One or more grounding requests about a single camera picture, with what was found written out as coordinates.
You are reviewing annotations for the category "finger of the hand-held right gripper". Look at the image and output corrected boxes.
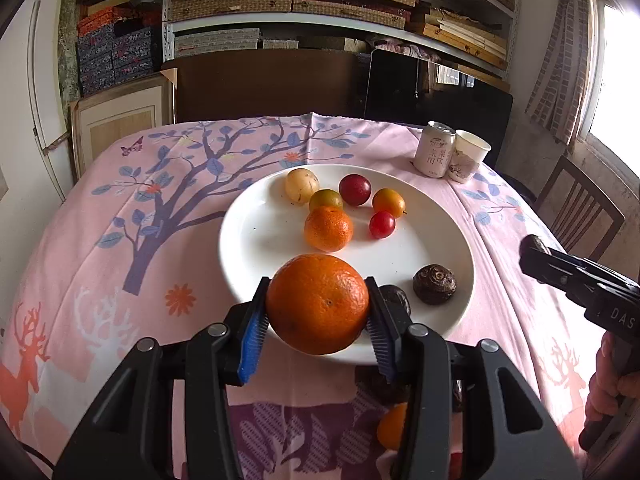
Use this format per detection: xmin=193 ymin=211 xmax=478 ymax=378
xmin=518 ymin=237 xmax=616 ymax=306

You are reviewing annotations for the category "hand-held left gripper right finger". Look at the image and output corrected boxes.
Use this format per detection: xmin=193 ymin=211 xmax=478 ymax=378
xmin=364 ymin=276 xmax=583 ymax=480

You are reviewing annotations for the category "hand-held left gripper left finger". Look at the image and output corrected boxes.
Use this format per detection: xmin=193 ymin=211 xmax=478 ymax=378
xmin=54 ymin=276 xmax=271 ymax=480

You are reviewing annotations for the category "dark brown water chestnut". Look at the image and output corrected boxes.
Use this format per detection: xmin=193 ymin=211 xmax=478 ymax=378
xmin=381 ymin=285 xmax=412 ymax=328
xmin=412 ymin=265 xmax=457 ymax=306

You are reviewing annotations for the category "large orange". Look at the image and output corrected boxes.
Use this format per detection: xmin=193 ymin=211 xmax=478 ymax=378
xmin=265 ymin=254 xmax=371 ymax=356

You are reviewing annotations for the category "small smooth orange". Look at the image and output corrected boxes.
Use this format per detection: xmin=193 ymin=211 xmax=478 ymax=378
xmin=376 ymin=402 xmax=408 ymax=452

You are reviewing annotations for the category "white plate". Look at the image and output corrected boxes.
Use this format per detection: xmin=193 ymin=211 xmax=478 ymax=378
xmin=218 ymin=162 xmax=475 ymax=367

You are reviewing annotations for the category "red cherry tomato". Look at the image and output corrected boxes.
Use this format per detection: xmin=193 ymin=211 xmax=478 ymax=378
xmin=369 ymin=211 xmax=397 ymax=239

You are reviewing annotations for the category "small textured mandarin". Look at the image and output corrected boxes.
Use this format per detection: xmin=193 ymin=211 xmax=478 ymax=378
xmin=303 ymin=206 xmax=354 ymax=253

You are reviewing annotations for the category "orange-yellow tomato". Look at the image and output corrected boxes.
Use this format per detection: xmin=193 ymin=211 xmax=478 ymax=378
xmin=372 ymin=188 xmax=407 ymax=219

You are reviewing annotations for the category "yellow-green tomato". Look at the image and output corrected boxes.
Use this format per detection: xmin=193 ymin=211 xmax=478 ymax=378
xmin=308 ymin=188 xmax=345 ymax=212

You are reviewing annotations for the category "dark red plum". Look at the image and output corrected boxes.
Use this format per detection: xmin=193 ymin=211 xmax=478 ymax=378
xmin=338 ymin=173 xmax=373 ymax=207

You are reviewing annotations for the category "pale yellow round fruit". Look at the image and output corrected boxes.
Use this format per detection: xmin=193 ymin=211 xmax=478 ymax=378
xmin=285 ymin=168 xmax=320 ymax=205

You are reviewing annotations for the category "person's right hand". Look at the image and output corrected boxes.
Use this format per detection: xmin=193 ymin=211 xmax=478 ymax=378
xmin=584 ymin=332 xmax=618 ymax=420

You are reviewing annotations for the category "dark wooden chair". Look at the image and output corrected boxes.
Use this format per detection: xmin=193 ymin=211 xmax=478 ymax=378
xmin=537 ymin=155 xmax=626 ymax=261

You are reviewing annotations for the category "white paper cup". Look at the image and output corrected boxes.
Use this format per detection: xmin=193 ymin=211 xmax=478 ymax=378
xmin=446 ymin=130 xmax=492 ymax=184

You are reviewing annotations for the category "pink printed tablecloth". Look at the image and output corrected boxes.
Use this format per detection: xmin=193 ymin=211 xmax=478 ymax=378
xmin=0 ymin=112 xmax=601 ymax=480

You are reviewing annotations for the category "pale drink can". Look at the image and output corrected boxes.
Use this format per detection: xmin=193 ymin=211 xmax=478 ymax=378
xmin=413 ymin=121 xmax=457 ymax=179

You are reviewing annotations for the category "bright curtained window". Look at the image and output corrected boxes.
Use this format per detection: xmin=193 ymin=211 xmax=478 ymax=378
xmin=575 ymin=0 xmax=640 ymax=171

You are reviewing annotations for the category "brick patterned curtain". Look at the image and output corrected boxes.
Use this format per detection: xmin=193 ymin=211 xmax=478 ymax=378
xmin=525 ymin=0 xmax=601 ymax=146

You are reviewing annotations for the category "black glossy panel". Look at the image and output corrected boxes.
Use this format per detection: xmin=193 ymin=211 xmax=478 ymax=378
xmin=364 ymin=49 xmax=515 ymax=171

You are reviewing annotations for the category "stack of tan wooden boxes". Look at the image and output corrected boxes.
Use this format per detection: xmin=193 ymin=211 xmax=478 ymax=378
xmin=407 ymin=0 xmax=516 ymax=78

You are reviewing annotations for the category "framed picture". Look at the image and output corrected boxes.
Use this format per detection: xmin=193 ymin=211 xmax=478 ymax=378
xmin=70 ymin=72 xmax=176 ymax=181

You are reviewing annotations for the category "pink cloth bundle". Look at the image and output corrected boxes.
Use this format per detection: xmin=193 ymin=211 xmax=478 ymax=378
xmin=372 ymin=37 xmax=443 ymax=63

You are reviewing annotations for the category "brown wooden board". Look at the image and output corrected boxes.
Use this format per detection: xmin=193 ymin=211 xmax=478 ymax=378
xmin=161 ymin=50 xmax=371 ymax=123

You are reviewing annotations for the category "stack of white patterned boxes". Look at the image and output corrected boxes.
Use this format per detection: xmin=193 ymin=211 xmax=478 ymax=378
xmin=174 ymin=27 xmax=261 ymax=58

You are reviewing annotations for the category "white metal shelf rack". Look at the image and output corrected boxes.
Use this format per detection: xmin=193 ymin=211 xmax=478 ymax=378
xmin=162 ymin=0 xmax=521 ymax=81

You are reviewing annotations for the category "stack of blue patterned boxes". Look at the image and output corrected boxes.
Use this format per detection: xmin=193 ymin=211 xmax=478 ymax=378
xmin=75 ymin=12 xmax=156 ymax=97

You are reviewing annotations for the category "white leaning board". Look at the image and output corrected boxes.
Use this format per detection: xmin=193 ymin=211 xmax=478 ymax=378
xmin=27 ymin=0 xmax=76 ymax=156

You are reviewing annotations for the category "green marbled panel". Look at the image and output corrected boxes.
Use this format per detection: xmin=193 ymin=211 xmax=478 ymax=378
xmin=57 ymin=0 xmax=83 ymax=103

